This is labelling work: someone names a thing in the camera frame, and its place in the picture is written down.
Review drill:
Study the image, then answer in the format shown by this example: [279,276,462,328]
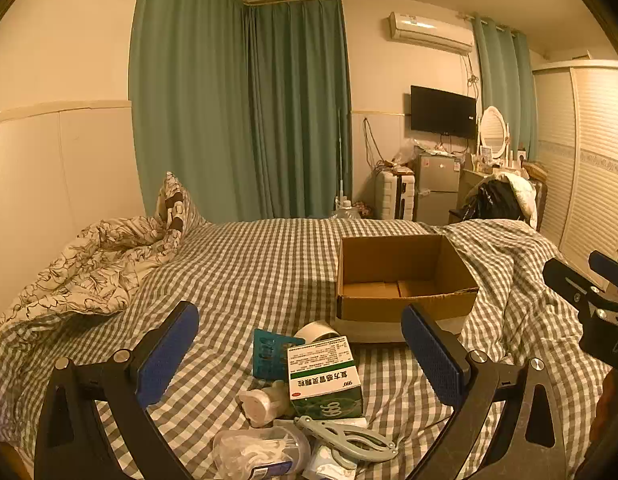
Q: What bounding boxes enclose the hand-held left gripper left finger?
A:
[34,301,210,480]

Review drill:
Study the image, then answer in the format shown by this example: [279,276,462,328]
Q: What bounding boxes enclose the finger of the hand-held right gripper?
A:
[589,251,618,286]
[542,258,604,311]

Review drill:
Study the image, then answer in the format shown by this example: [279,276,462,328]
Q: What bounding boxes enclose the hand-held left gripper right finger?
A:
[400,303,570,480]

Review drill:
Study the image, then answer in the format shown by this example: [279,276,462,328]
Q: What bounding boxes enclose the brown cardboard box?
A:
[335,234,480,343]

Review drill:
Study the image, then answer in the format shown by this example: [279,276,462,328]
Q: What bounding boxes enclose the teal blister pack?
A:
[252,329,306,380]

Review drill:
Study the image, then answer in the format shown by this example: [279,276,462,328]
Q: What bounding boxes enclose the green and white medicine box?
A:
[287,336,365,420]

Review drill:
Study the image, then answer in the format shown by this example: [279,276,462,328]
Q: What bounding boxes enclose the white jacket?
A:
[494,172,538,228]

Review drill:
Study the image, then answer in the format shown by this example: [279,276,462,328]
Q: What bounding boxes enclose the small white plastic bottle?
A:
[238,380,295,428]

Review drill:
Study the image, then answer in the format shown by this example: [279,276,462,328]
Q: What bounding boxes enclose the white slatted wardrobe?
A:
[531,60,618,281]

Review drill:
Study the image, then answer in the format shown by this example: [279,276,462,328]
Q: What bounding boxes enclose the floral print quilt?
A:
[0,215,190,331]

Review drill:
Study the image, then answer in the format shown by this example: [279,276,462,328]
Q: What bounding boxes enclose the grey checkered bedsheet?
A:
[0,217,614,480]

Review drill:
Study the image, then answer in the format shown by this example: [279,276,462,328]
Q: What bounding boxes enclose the grey plastic clip tool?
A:
[294,414,399,463]

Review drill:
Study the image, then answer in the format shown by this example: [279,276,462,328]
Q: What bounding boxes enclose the white tape roll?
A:
[294,321,342,345]

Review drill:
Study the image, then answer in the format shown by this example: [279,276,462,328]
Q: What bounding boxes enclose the clear cotton swab container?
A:
[211,422,312,480]

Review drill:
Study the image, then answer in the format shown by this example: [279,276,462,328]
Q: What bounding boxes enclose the floral and brown pillow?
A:
[154,171,207,241]

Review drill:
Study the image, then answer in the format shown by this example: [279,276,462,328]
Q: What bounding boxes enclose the white paper packet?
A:
[304,442,360,480]

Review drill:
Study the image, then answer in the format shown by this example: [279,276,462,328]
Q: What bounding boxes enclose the small silver fridge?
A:
[414,152,462,223]

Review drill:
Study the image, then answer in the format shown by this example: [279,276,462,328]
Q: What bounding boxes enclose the white suitcase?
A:
[376,170,415,220]

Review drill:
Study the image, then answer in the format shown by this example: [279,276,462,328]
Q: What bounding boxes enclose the clear water jug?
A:
[330,199,365,221]

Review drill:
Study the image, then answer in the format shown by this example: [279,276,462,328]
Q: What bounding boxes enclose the white oval mirror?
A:
[479,106,510,158]

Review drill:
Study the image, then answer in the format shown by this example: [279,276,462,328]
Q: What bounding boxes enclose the clear plastic bag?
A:
[394,137,420,166]

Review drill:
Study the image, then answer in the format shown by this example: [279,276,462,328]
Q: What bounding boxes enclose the narrow green curtain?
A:
[471,17,538,161]

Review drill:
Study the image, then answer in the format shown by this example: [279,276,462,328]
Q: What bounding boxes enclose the thin white pole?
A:
[336,108,350,206]

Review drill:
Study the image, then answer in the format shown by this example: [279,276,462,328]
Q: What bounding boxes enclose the wide green curtain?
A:
[130,0,260,223]

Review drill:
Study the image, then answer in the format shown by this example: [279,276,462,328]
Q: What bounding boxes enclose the white air conditioner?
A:
[387,11,474,56]

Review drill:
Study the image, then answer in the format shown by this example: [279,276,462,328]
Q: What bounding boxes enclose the black wall television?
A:
[410,85,477,139]

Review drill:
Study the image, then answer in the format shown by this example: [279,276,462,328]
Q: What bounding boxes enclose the hanging wall cables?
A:
[364,117,390,171]

